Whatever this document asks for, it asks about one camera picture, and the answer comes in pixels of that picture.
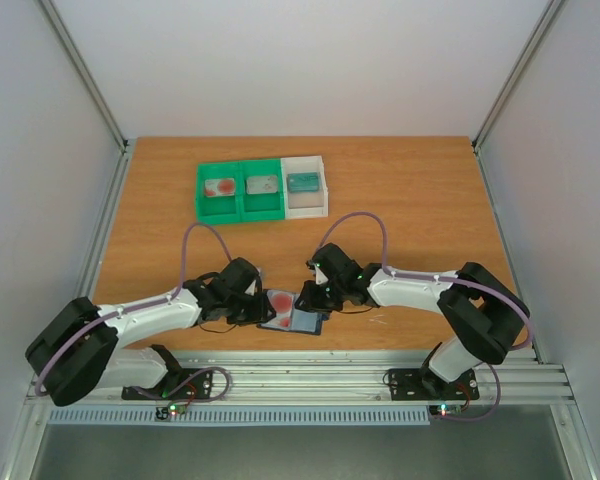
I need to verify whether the dark blue card holder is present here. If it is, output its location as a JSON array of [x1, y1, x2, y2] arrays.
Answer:
[[270, 307, 329, 336]]

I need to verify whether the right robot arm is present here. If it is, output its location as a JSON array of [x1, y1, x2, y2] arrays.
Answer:
[[295, 243, 530, 400]]

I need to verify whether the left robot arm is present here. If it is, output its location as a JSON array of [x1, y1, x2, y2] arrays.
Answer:
[[25, 257, 276, 407]]

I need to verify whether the teal card stack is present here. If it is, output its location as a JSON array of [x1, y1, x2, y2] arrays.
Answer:
[[287, 172, 321, 193]]

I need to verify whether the red circle card stack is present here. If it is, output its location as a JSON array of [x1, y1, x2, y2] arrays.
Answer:
[[203, 177, 236, 198]]

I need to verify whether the grey bird card stack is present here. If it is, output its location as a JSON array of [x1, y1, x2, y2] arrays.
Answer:
[[246, 175, 279, 195]]

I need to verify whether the white bin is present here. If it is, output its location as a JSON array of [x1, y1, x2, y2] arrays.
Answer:
[[280, 156, 329, 220]]

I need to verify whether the left circuit board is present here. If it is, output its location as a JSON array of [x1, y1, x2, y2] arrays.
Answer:
[[154, 404, 188, 421]]

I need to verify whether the circuit board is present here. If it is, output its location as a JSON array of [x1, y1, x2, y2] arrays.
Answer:
[[429, 403, 465, 418], [154, 404, 188, 421]]

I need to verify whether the left green bin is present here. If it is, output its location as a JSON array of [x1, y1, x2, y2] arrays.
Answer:
[[195, 162, 244, 225]]

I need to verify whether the green bin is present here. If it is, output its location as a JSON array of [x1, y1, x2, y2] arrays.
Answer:
[[240, 158, 285, 223], [195, 162, 244, 225]]

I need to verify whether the middle green bin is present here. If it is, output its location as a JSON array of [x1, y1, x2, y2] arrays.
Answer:
[[240, 158, 285, 223]]

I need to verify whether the right circuit board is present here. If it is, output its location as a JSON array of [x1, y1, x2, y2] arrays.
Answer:
[[429, 403, 465, 418]]

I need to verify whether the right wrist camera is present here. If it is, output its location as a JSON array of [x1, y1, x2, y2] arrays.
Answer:
[[306, 259, 329, 285]]

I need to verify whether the aluminium rail frame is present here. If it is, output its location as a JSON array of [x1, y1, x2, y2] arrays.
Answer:
[[24, 349, 576, 407]]

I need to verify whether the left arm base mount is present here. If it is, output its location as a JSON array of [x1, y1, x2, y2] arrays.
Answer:
[[121, 368, 214, 402]]

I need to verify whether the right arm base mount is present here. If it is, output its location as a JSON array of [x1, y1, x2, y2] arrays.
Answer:
[[382, 368, 480, 402]]

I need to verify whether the grey slotted cable duct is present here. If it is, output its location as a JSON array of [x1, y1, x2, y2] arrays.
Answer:
[[47, 405, 430, 428]]

